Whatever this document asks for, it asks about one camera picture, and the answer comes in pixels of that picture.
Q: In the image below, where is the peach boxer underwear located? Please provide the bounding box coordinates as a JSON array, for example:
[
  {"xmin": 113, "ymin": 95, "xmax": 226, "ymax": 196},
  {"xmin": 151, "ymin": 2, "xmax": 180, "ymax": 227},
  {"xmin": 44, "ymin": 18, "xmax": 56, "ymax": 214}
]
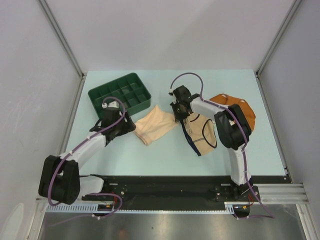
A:
[{"xmin": 134, "ymin": 105, "xmax": 178, "ymax": 146}]

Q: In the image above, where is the beige navy-trimmed underwear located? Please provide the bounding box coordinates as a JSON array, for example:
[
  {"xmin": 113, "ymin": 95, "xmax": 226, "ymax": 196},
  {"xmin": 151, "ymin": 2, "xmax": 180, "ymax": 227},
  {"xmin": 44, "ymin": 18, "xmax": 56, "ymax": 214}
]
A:
[{"xmin": 180, "ymin": 113, "xmax": 217, "ymax": 157}]

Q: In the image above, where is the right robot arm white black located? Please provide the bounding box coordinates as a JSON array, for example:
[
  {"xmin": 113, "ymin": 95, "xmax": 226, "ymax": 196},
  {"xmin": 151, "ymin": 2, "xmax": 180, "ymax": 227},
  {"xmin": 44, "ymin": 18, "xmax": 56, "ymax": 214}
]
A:
[{"xmin": 169, "ymin": 85, "xmax": 252, "ymax": 201}]

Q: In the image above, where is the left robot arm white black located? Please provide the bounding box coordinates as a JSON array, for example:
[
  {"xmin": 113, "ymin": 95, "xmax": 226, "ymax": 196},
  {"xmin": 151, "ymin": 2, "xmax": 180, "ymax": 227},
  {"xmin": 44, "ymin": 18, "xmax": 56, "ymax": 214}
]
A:
[{"xmin": 38, "ymin": 107, "xmax": 136, "ymax": 206}]

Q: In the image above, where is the orange brown underwear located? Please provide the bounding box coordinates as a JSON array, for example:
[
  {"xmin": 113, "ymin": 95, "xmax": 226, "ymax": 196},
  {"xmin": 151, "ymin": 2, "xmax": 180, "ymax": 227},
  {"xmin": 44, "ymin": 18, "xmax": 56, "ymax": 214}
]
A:
[{"xmin": 210, "ymin": 93, "xmax": 256, "ymax": 132}]

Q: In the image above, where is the green compartment tray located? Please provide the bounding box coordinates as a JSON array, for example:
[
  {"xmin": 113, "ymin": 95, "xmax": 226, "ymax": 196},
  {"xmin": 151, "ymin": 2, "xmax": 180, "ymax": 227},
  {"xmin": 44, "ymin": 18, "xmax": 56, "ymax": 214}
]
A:
[{"xmin": 88, "ymin": 72, "xmax": 152, "ymax": 118}]

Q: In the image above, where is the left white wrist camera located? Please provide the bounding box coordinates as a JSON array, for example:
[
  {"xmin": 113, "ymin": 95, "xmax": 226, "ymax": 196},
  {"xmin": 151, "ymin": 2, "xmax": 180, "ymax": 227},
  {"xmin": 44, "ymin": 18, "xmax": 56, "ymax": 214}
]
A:
[{"xmin": 101, "ymin": 100, "xmax": 119, "ymax": 109}]

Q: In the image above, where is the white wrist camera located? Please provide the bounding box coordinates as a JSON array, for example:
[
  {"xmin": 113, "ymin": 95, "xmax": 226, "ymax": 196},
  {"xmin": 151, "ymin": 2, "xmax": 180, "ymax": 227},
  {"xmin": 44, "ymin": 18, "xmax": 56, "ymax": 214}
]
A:
[
  {"xmin": 168, "ymin": 88, "xmax": 175, "ymax": 96},
  {"xmin": 101, "ymin": 100, "xmax": 119, "ymax": 109}
]

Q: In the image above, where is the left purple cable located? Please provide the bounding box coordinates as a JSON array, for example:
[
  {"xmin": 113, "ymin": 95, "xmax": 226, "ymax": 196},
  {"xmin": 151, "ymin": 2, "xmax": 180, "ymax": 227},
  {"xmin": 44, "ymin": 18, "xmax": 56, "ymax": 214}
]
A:
[{"xmin": 46, "ymin": 96, "xmax": 126, "ymax": 207}]

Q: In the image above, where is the purple cable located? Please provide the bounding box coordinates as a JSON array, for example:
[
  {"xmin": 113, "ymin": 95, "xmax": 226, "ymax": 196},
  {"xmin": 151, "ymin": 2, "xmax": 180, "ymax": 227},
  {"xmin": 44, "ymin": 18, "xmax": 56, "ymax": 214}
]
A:
[
  {"xmin": 46, "ymin": 96, "xmax": 126, "ymax": 207},
  {"xmin": 168, "ymin": 72, "xmax": 276, "ymax": 220}
]

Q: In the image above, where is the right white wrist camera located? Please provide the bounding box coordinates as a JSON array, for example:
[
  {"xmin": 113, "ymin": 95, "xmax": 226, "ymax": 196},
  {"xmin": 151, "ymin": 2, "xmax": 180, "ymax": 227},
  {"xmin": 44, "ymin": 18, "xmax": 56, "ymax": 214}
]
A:
[{"xmin": 168, "ymin": 88, "xmax": 175, "ymax": 96}]

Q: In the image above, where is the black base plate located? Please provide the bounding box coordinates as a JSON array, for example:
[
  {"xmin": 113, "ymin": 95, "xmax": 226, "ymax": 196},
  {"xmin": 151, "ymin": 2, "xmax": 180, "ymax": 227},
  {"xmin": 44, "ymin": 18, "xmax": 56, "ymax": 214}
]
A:
[{"xmin": 82, "ymin": 176, "xmax": 260, "ymax": 211}]

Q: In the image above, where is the white slotted cable duct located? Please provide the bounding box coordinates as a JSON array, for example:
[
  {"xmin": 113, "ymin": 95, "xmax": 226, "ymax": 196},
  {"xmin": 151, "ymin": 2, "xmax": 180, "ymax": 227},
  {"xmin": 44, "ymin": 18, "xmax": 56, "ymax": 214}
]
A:
[{"xmin": 45, "ymin": 202, "xmax": 249, "ymax": 216}]

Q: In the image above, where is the left aluminium frame post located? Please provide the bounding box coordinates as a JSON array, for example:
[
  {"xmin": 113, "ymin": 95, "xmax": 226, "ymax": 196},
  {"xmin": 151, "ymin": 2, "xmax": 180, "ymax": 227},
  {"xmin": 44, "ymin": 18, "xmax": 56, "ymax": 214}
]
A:
[{"xmin": 37, "ymin": 0, "xmax": 87, "ymax": 78}]

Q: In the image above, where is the aluminium frame post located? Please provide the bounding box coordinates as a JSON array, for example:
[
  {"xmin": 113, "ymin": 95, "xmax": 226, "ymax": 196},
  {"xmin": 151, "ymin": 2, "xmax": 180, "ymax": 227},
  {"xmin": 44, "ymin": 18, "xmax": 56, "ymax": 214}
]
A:
[
  {"xmin": 256, "ymin": 0, "xmax": 303, "ymax": 76},
  {"xmin": 37, "ymin": 0, "xmax": 87, "ymax": 78}
]

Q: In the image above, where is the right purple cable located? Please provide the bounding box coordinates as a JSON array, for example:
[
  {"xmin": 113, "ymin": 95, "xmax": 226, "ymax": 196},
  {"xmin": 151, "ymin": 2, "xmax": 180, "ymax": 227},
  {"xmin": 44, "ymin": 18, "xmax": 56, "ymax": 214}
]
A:
[{"xmin": 168, "ymin": 72, "xmax": 276, "ymax": 220}]

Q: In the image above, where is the right aluminium frame post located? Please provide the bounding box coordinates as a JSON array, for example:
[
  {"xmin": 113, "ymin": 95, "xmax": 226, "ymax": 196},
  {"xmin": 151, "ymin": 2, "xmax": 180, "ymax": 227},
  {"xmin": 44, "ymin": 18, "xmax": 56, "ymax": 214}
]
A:
[{"xmin": 256, "ymin": 0, "xmax": 303, "ymax": 76}]

